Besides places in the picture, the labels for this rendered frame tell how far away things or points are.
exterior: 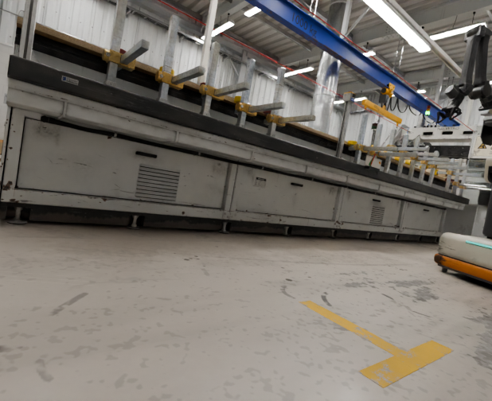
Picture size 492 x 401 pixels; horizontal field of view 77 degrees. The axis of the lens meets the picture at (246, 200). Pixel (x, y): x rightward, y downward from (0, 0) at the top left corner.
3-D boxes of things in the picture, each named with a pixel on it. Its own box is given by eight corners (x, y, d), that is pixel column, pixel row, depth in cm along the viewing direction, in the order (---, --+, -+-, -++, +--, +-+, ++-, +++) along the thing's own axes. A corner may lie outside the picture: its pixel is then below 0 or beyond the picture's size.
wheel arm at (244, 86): (249, 91, 150) (251, 82, 149) (244, 89, 148) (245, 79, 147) (205, 101, 184) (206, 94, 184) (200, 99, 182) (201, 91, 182)
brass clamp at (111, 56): (134, 69, 143) (136, 58, 143) (103, 58, 135) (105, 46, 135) (130, 72, 148) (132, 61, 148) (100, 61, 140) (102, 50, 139)
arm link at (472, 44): (487, 25, 194) (470, 33, 205) (481, 22, 193) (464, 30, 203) (474, 93, 196) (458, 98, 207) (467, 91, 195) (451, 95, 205)
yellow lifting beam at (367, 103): (400, 127, 790) (403, 114, 788) (364, 107, 686) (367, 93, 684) (396, 127, 797) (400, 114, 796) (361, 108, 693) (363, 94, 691)
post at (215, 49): (206, 130, 171) (220, 43, 169) (201, 128, 169) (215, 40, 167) (203, 130, 174) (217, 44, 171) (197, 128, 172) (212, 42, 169)
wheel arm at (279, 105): (285, 110, 165) (286, 102, 165) (280, 108, 163) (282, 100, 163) (238, 115, 199) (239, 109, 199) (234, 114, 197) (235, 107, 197)
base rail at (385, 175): (468, 204, 428) (470, 197, 428) (7, 75, 116) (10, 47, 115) (462, 204, 435) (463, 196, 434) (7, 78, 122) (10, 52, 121)
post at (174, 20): (165, 111, 156) (180, 16, 153) (158, 110, 154) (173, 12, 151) (162, 112, 159) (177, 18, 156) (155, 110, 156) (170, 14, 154)
